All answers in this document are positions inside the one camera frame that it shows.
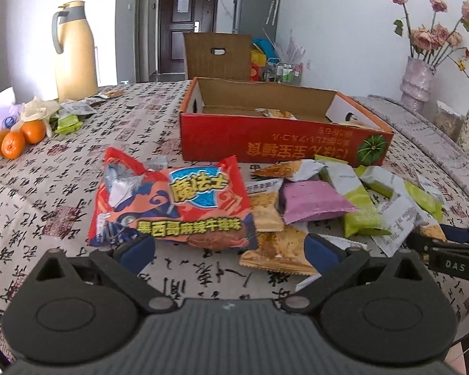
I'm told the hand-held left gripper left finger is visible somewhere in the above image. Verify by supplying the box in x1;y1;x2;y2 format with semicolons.
35;235;176;314

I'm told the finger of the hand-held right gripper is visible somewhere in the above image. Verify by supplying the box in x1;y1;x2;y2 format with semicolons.
408;224;469;251

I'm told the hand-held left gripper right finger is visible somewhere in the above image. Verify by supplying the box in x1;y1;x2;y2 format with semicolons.
283;233;428;314

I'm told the green and white snack packet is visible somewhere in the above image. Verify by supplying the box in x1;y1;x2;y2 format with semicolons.
356;165;444;221
315;155;392;238

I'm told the red snack packet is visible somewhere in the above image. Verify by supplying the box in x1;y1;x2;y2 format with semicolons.
87;147;259;251

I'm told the red cardboard box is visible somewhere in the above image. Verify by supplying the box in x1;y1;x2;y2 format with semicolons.
179;77;395;167

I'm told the white crumpled snack packet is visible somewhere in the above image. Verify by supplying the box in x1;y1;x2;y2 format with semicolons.
369;193;420;257

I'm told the pinkish purple snack packet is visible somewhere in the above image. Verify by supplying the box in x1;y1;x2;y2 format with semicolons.
278;181;360;225

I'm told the orange and white snack packet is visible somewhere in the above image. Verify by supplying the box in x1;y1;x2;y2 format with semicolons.
264;109;298;120
244;182;286;233
252;160;325;182

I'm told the grey patterned cloth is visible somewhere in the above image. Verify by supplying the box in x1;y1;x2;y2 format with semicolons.
354;94;469;200

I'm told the small green packet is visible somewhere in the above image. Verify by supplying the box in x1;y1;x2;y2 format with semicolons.
55;111;83;135

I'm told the white printed packet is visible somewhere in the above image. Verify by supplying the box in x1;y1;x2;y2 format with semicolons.
60;99;98;117

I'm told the pink textured vase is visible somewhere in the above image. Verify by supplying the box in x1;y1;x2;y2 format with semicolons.
400;57;436;112

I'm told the small brown and white packet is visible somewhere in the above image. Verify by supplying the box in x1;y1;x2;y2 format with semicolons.
87;89;126;104

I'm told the pale purple plastic bag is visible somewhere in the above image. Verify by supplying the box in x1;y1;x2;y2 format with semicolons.
0;86;24;133

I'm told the dried pink rose bouquet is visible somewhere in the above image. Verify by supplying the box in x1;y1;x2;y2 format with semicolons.
387;0;469;65

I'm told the yellow thermos jug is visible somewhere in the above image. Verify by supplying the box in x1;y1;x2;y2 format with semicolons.
52;1;99;103

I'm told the brown cardboard panel with cutout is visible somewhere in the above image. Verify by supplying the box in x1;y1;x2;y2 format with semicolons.
183;32;253;81

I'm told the dried lavender bunch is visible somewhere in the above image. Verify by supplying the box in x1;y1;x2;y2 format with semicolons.
279;35;309;63

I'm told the grey interior door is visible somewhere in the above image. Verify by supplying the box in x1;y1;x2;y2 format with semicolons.
137;0;151;83

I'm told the dark brown door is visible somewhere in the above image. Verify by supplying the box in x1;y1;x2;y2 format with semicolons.
158;0;220;75

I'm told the grey refrigerator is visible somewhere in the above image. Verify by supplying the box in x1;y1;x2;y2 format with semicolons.
232;0;282;42

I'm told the folded white umbrella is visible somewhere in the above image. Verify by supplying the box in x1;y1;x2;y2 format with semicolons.
266;0;282;24

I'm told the wire rack with bottles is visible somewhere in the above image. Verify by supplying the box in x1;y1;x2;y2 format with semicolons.
265;58;301;84

